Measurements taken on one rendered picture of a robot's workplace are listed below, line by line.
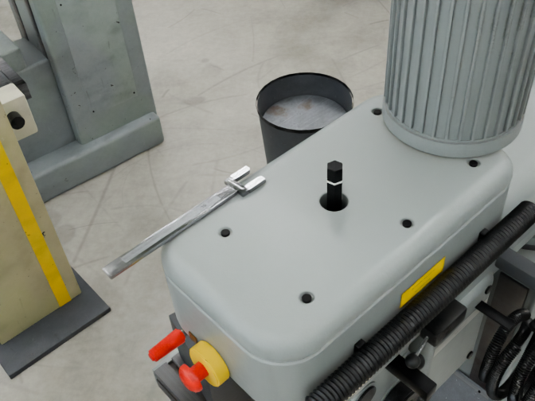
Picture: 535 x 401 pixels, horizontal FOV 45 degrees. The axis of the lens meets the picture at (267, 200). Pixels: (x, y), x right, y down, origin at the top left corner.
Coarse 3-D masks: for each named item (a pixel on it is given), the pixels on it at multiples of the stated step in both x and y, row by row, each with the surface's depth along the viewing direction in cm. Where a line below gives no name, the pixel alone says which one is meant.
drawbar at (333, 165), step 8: (328, 168) 80; (336, 168) 80; (328, 176) 81; (336, 176) 81; (328, 184) 82; (328, 192) 83; (336, 192) 83; (328, 200) 84; (336, 200) 84; (328, 208) 85; (336, 208) 85
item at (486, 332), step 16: (528, 256) 123; (496, 272) 125; (496, 288) 127; (512, 288) 123; (528, 288) 121; (496, 304) 129; (512, 304) 126; (528, 304) 123; (480, 336) 139; (512, 336) 131; (480, 352) 142; (464, 368) 150; (512, 368) 140; (480, 384) 148; (496, 400) 148
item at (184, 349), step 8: (176, 320) 163; (176, 328) 162; (184, 344) 161; (192, 344) 158; (184, 352) 167; (184, 360) 174; (208, 384) 153; (224, 384) 156; (232, 384) 158; (208, 392) 159; (216, 392) 156; (224, 392) 158; (232, 392) 160; (240, 392) 162; (208, 400) 164; (216, 400) 158; (224, 400) 160; (232, 400) 163; (240, 400) 165
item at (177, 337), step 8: (168, 336) 93; (176, 336) 93; (184, 336) 93; (160, 344) 92; (168, 344) 92; (176, 344) 93; (152, 352) 91; (160, 352) 91; (168, 352) 92; (152, 360) 92
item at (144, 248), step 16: (240, 176) 89; (224, 192) 86; (240, 192) 86; (192, 208) 84; (208, 208) 84; (176, 224) 82; (192, 224) 83; (144, 240) 81; (160, 240) 81; (128, 256) 79; (144, 256) 80; (112, 272) 78
